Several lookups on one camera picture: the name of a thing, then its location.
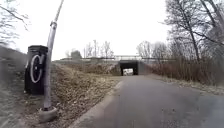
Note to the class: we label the concrete underpass bridge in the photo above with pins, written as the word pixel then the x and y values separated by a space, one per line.
pixel 128 64

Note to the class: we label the dry grass verge with leaves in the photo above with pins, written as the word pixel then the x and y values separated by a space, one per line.
pixel 76 86

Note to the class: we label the grey asphalt path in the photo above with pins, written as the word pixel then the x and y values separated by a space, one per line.
pixel 156 106

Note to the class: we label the grey lamp pole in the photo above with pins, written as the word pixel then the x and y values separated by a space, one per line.
pixel 48 66

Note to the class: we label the brown bare bushes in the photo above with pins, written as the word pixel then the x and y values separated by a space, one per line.
pixel 186 70

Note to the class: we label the black cabinet with white graffiti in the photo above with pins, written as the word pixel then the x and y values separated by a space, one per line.
pixel 35 70

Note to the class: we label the row of bare trees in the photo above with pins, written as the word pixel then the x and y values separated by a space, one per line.
pixel 196 30

